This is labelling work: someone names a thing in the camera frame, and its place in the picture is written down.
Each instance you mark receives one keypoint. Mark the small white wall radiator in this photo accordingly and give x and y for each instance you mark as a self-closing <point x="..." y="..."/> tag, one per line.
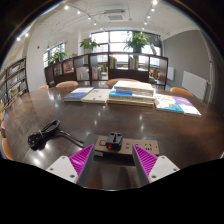
<point x="170" y="73"/>

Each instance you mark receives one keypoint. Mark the tall dark bookshelf unit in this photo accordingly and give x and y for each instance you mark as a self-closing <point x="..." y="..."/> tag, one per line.
<point x="15" y="80"/>

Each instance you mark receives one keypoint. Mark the blue and white book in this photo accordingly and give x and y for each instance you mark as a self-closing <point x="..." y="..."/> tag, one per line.
<point x="121" y="95"/>

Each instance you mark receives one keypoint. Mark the low dark shelf unit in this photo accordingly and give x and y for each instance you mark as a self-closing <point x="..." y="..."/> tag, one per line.
<point x="128" y="76"/>

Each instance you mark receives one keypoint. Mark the white illustrated book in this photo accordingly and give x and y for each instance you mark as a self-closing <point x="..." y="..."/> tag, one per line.
<point x="166" y="103"/>

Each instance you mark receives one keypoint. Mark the ceiling lights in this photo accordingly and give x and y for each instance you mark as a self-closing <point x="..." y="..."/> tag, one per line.
<point x="154" y="2"/>

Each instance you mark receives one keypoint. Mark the black charger block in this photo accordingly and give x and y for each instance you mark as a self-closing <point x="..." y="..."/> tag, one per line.
<point x="114" y="140"/>

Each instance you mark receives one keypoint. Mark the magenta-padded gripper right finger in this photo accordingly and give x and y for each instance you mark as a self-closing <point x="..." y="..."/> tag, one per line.
<point x="163" y="167"/>

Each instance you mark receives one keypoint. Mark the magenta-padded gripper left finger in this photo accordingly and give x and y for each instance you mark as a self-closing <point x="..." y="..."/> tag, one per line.
<point x="63" y="168"/>

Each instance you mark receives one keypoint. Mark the ceiling air conditioner unit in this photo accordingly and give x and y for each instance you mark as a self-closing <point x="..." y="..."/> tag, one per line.
<point x="115" y="15"/>

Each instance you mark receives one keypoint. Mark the purple and white book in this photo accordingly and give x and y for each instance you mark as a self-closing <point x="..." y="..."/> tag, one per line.
<point x="188" y="106"/>

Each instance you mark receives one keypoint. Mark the beige thick book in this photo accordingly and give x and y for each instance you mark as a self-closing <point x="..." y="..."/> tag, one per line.
<point x="130" y="103"/>

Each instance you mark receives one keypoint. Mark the white thin book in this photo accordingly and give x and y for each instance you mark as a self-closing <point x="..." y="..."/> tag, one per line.
<point x="96" y="96"/>

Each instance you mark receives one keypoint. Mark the blue thin book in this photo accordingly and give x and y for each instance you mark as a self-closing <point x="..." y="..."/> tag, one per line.
<point x="77" y="94"/>

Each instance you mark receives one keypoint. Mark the large potted green plant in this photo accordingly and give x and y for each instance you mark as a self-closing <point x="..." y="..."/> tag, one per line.
<point x="136" y="40"/>

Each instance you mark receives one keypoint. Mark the black power strip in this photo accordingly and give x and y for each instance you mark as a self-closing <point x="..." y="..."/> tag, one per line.
<point x="128" y="147"/>

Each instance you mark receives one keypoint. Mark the large white wall radiator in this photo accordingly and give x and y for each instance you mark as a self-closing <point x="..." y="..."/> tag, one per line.
<point x="194" y="85"/>

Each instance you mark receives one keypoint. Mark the large white book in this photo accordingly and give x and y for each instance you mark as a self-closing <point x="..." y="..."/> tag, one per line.
<point x="133" y="86"/>

